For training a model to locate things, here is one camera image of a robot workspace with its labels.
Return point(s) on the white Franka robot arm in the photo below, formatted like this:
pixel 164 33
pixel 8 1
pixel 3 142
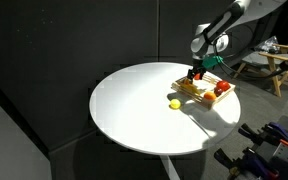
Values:
pixel 217 26

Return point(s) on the orange fruit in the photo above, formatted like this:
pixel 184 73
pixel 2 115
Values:
pixel 209 95

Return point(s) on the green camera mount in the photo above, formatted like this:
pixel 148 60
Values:
pixel 212 62

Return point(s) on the wooden armchair grey cushion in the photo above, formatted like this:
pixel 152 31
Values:
pixel 274 66

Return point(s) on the dark purple plum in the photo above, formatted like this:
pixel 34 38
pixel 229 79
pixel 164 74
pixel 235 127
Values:
pixel 218 91

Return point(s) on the large red apple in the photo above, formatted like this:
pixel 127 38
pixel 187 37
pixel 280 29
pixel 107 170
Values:
pixel 223 85

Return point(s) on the purple orange spring clamp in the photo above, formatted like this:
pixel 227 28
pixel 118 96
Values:
pixel 254 161
pixel 277 131

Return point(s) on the crumpled clear plastic bag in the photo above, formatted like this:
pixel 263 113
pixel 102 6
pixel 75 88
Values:
pixel 268 44

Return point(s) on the wooden slatted box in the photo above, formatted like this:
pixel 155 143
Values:
pixel 202 98

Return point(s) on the yellow banana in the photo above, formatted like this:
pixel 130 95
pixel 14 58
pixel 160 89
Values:
pixel 191 89

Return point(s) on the yellow lemon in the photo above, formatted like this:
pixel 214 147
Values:
pixel 175 104

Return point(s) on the white table pedestal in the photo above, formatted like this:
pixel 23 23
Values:
pixel 170 168

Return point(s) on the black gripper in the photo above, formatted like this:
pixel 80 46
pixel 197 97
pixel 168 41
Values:
pixel 197 71

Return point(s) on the round white table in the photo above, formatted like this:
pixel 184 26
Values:
pixel 134 106

